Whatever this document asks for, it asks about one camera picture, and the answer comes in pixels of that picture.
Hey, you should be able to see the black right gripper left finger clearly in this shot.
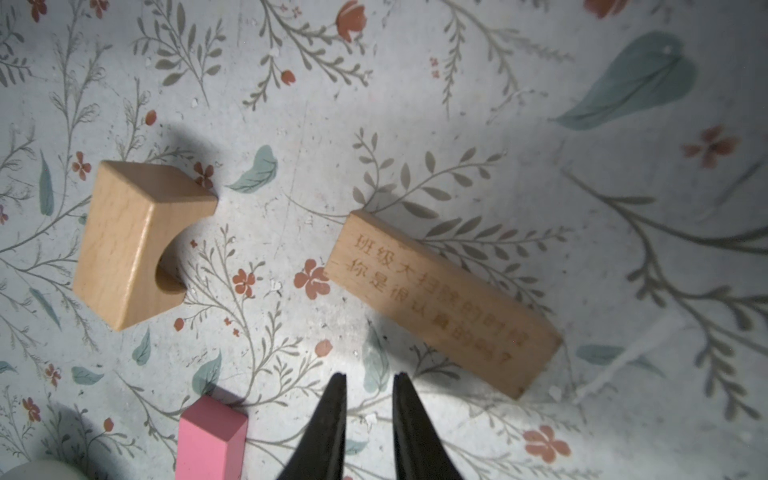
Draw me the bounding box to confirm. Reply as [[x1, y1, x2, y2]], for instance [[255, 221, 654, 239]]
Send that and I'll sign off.
[[278, 373, 347, 480]]

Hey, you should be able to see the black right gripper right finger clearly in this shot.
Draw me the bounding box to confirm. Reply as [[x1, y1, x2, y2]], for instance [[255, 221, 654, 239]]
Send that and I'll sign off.
[[392, 372, 462, 480]]

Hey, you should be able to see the engraved rectangular wood block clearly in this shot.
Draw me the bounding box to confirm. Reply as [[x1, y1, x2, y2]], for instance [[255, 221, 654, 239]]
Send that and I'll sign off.
[[324, 210, 562, 399]]

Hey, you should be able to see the arched natural wood block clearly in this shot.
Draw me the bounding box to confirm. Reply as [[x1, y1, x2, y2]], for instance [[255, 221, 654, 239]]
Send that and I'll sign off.
[[72, 161, 218, 331]]

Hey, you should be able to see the dark pink rectangular block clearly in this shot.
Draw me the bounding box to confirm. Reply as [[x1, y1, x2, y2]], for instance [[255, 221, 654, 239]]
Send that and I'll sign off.
[[175, 396, 248, 480]]

